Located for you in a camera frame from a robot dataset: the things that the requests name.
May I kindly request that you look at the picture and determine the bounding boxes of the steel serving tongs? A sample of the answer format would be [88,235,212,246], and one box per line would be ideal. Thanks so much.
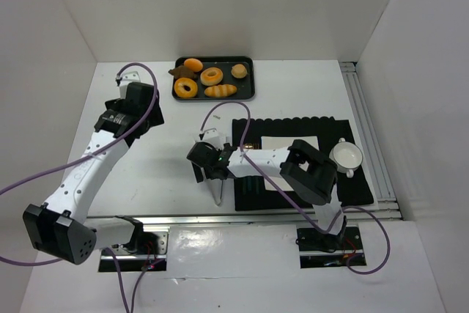
[207,180,224,207]

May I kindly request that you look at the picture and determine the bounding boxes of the small beige round bread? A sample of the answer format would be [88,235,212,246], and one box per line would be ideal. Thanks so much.
[231,64,248,79]

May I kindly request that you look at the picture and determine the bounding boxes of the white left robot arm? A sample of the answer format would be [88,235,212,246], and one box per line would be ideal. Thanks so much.
[23,81,164,265]

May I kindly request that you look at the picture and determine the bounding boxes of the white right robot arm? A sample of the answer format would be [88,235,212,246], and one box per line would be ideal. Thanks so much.
[187,139,347,245]

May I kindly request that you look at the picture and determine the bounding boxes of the striped orange bread loaf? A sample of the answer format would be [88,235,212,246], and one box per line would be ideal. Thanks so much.
[204,84,237,98]

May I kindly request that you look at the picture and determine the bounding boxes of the sugared orange donut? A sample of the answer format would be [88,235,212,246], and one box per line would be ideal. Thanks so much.
[174,77,198,99]

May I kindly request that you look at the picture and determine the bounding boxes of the black scalloped placemat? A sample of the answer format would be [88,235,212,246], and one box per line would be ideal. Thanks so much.
[232,117,374,211]

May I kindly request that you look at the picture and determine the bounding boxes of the brown chocolate croissant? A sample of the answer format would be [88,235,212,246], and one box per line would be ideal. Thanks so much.
[168,65,197,80]

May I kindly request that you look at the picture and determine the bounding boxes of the white square plate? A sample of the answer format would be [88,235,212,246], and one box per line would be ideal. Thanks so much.
[261,136,319,192]

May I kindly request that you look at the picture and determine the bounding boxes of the pale glazed donut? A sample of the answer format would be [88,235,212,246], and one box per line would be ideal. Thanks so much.
[200,67,224,86]

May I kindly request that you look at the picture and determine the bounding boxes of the orange round bun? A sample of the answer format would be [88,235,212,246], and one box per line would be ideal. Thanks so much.
[183,58,204,73]

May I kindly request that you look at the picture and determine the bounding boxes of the black baking tray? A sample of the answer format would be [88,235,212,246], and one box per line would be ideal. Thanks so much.
[169,56,255,102]

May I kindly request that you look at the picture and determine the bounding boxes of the right side aluminium rails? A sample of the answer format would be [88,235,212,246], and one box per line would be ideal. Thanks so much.
[339,62,402,221]

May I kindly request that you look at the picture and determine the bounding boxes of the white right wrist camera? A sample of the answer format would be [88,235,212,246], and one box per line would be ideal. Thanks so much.
[199,128,228,150]

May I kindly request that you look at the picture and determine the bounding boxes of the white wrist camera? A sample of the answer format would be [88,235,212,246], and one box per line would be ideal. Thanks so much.
[199,128,228,150]
[115,71,141,89]

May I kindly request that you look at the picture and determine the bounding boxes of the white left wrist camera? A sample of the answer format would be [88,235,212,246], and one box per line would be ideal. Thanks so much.
[115,71,141,89]

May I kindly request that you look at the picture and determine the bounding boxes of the gold fork green handle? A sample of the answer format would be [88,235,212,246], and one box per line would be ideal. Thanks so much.
[253,177,264,195]

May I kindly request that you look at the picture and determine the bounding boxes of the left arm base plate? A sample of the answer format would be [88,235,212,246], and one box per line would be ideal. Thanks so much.
[95,225,169,273]

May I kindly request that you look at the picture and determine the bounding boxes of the white bowl with handles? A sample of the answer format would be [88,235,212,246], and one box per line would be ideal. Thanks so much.
[329,138,363,178]

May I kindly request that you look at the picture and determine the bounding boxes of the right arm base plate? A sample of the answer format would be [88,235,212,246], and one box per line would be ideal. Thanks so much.
[295,226,366,269]

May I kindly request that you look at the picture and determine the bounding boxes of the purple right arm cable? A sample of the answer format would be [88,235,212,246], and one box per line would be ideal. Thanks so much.
[199,100,390,275]

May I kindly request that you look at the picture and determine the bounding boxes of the aluminium table rail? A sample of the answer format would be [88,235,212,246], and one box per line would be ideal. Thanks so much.
[85,208,403,226]

